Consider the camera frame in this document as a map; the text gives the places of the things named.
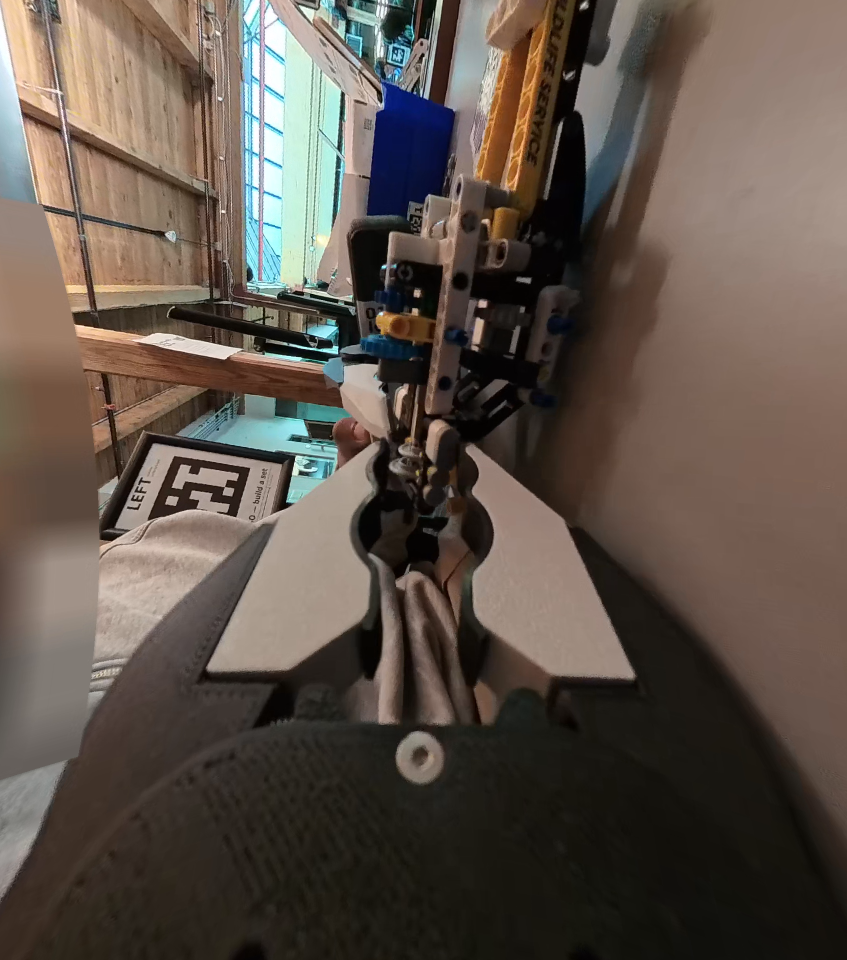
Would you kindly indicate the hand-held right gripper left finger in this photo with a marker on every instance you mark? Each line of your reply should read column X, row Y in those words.
column 303, row 585

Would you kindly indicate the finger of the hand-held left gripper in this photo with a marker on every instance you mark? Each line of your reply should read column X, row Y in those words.
column 367, row 405

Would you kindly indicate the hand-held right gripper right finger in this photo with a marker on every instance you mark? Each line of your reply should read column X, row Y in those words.
column 543, row 592

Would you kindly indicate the yellow black lego vehicle model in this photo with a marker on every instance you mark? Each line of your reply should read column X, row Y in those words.
column 461, row 300

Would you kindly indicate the person's left hand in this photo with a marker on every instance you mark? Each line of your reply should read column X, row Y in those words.
column 352, row 441

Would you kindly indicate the blue plastic box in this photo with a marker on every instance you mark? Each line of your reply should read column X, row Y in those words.
column 408, row 150

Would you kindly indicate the grey sweatshirt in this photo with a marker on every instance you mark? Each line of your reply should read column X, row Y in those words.
column 168, row 585

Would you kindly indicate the black framed marker sign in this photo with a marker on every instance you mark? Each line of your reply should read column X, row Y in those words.
column 198, row 487

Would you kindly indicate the wooden railing beam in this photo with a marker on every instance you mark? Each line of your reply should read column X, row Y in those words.
column 191, row 367

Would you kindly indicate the white paper sheet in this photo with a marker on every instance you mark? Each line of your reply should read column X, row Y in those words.
column 183, row 343

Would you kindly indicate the black metal rail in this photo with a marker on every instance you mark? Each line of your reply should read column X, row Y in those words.
column 243, row 326

